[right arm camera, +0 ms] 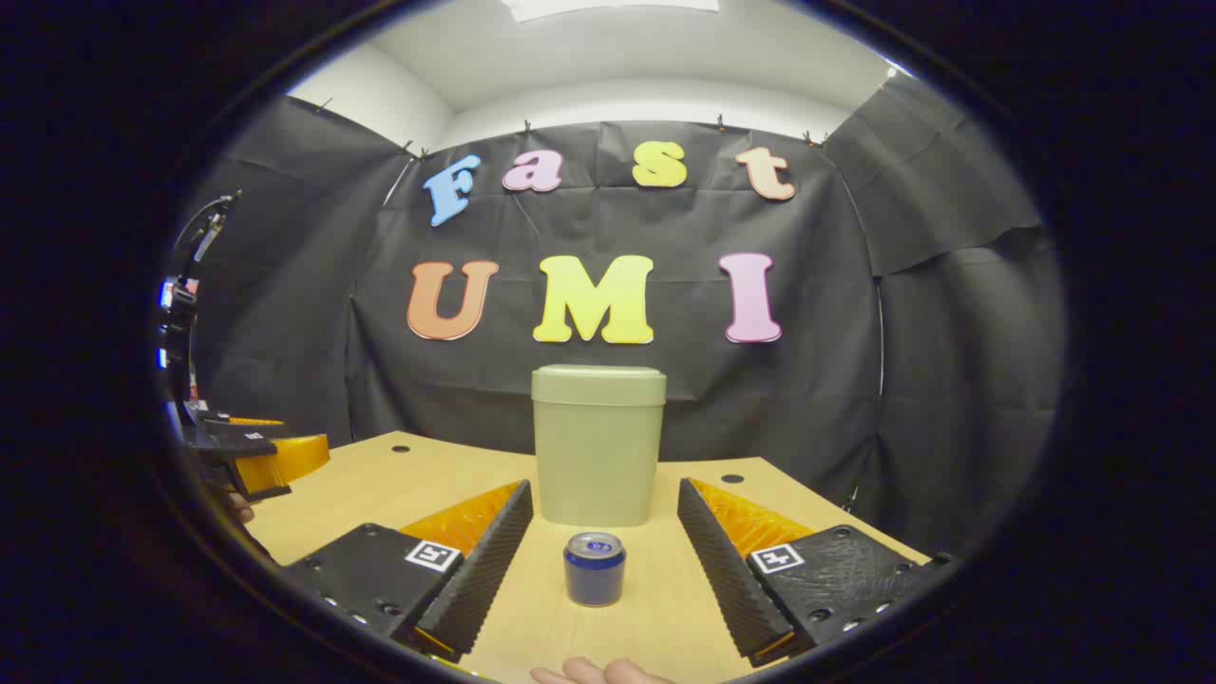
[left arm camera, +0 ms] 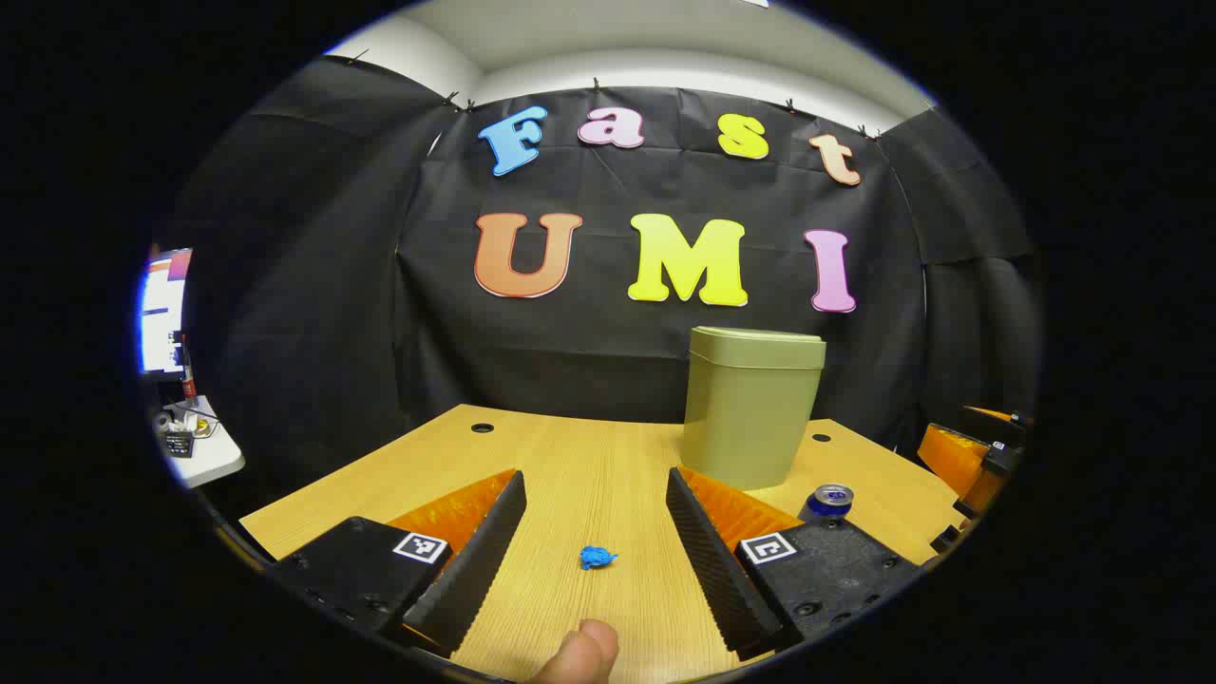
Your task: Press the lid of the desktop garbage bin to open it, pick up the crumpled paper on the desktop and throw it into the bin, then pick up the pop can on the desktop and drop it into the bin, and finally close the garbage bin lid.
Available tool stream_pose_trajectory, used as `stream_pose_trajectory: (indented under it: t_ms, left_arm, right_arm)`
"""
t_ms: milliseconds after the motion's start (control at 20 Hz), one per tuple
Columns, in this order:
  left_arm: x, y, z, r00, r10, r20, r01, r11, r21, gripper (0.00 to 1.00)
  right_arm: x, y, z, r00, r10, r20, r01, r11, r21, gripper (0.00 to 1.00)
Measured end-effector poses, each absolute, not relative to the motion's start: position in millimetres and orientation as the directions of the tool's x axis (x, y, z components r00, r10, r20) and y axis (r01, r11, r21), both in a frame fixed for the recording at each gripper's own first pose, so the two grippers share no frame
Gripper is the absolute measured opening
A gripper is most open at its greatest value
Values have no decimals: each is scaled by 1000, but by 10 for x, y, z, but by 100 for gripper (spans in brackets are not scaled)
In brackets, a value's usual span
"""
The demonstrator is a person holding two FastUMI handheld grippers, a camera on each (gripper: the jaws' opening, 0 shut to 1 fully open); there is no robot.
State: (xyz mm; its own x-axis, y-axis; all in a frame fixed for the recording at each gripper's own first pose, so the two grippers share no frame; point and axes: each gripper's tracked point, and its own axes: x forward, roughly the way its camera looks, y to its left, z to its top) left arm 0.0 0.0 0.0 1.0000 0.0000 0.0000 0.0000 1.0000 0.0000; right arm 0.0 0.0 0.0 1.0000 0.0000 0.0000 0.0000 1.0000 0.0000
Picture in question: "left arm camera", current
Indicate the black backdrop cloth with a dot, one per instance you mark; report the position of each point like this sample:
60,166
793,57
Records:
313,285

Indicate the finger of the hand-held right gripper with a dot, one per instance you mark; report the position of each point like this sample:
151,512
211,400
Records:
950,456
993,415

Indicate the wooden desktop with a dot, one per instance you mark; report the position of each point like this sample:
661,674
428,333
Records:
589,475

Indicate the blue pop can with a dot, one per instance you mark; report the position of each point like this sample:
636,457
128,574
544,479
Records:
828,503

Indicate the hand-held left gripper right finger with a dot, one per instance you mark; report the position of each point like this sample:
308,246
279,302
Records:
708,560

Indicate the small red bottle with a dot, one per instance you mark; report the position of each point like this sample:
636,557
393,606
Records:
188,382

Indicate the computer monitor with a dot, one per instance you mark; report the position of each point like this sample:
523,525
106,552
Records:
163,313

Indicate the small black calculator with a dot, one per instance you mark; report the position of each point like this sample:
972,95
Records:
179,444

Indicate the white side table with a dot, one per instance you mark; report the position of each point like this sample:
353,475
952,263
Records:
214,461

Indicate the blue paper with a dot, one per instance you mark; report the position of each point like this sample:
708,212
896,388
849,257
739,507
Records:
598,558

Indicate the green desktop garbage bin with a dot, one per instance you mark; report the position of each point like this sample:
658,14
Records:
750,418

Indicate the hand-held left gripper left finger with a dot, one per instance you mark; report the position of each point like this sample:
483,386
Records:
475,560

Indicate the small black desk clip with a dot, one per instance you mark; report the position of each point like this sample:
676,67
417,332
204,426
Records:
945,540

